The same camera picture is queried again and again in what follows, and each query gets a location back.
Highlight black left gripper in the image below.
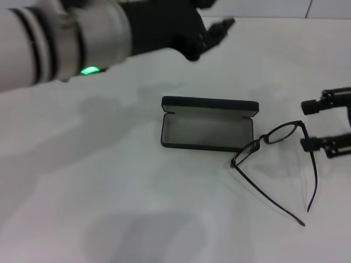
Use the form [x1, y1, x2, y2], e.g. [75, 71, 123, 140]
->
[127, 0, 236, 62]

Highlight black glasses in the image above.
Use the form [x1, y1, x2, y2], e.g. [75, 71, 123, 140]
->
[230, 120, 319, 227]

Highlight black glasses case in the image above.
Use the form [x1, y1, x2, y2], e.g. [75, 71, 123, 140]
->
[160, 95, 260, 152]

